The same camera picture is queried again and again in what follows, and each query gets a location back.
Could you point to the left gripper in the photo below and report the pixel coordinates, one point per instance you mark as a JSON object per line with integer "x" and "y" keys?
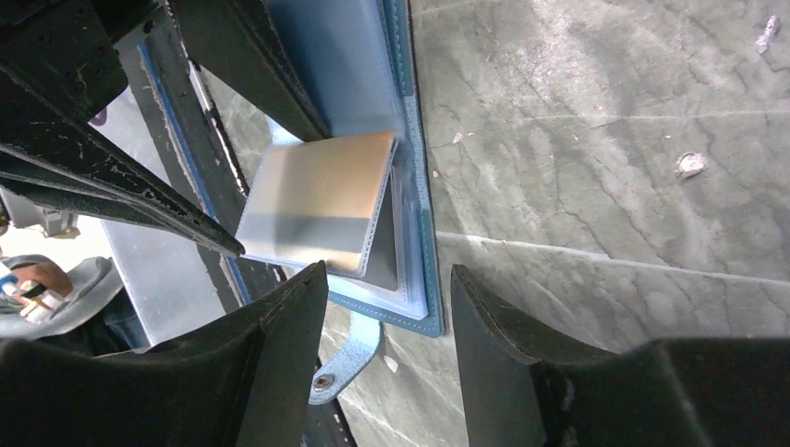
{"x": 61, "y": 66}

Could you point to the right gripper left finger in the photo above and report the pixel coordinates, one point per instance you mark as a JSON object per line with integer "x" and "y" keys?
{"x": 241, "y": 380}

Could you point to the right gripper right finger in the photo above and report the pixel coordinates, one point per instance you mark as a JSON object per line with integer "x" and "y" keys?
{"x": 524, "y": 383}

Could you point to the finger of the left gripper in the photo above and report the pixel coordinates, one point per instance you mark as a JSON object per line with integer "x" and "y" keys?
{"x": 238, "y": 43}

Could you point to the blue card holder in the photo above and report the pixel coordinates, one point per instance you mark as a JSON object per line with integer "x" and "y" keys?
{"x": 320, "y": 201}

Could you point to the grey card in holder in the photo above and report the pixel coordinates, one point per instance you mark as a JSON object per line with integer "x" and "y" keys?
{"x": 381, "y": 272}

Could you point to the person in grey clothes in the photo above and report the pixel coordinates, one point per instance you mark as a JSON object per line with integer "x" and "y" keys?
{"x": 85, "y": 309}

